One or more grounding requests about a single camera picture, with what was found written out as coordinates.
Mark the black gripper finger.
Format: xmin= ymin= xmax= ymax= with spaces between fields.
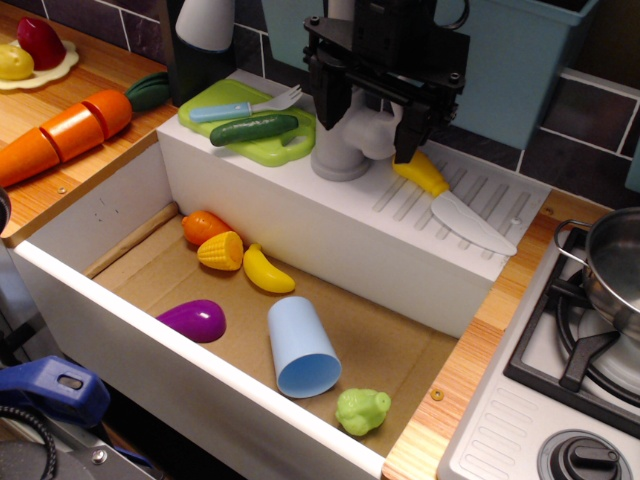
xmin=309 ymin=52 xmax=355 ymax=130
xmin=393 ymin=97 xmax=458 ymax=164

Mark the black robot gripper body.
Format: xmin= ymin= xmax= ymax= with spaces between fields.
xmin=304 ymin=1 xmax=470 ymax=101

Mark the grey toy faucet with lever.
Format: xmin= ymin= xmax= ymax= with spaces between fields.
xmin=311 ymin=85 xmax=403 ymax=182

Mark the green plastic cutting board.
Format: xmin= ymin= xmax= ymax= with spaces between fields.
xmin=178 ymin=79 xmax=316 ymax=167

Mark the green toy cucumber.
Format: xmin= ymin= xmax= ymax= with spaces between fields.
xmin=209 ymin=114 xmax=299 ymax=147

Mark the orange toy carrot half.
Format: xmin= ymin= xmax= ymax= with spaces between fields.
xmin=181 ymin=210 xmax=232 ymax=246

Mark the yellow toy banana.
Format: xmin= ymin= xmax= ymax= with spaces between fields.
xmin=243 ymin=244 xmax=296 ymax=294

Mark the yellow toy corn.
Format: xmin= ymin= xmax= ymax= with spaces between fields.
xmin=197 ymin=231 xmax=244 ymax=271

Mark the black stove grate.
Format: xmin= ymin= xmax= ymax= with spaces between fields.
xmin=503 ymin=226 xmax=639 ymax=437

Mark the white toy sink basin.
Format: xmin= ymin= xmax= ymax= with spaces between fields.
xmin=8 ymin=68 xmax=553 ymax=480

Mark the steel pot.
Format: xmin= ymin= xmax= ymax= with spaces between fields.
xmin=553 ymin=207 xmax=639 ymax=341

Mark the cream scalloped plate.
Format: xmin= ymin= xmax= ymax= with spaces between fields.
xmin=0 ymin=40 xmax=79 ymax=91

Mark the large orange wooden carrot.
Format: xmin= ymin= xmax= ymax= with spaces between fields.
xmin=1 ymin=72 xmax=170 ymax=187

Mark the light blue plastic cup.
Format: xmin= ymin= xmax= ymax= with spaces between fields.
xmin=267 ymin=296 xmax=342 ymax=399

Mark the purple toy eggplant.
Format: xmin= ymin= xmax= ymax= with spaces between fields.
xmin=156 ymin=299 xmax=227 ymax=343

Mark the red toy fruit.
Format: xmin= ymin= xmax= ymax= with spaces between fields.
xmin=16 ymin=17 xmax=67 ymax=71

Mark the light green toy vegetable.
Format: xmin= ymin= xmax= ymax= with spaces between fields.
xmin=335 ymin=388 xmax=392 ymax=437

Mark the yellow toy potato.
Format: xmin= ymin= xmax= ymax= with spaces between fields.
xmin=0 ymin=44 xmax=34 ymax=81

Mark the black stove knob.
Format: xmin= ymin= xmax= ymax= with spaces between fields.
xmin=539 ymin=432 xmax=626 ymax=479

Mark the blue clamp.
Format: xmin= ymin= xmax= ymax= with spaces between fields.
xmin=1 ymin=356 xmax=111 ymax=428

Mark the yellow handled toy knife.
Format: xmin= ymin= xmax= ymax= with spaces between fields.
xmin=392 ymin=151 xmax=517 ymax=257

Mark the blue handled grey fork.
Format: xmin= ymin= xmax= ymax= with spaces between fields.
xmin=189 ymin=85 xmax=303 ymax=123

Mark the teal wall bin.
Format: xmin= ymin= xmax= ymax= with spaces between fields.
xmin=262 ymin=1 xmax=596 ymax=149

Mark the black braided cable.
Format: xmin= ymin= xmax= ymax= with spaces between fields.
xmin=0 ymin=404 xmax=58 ymax=480

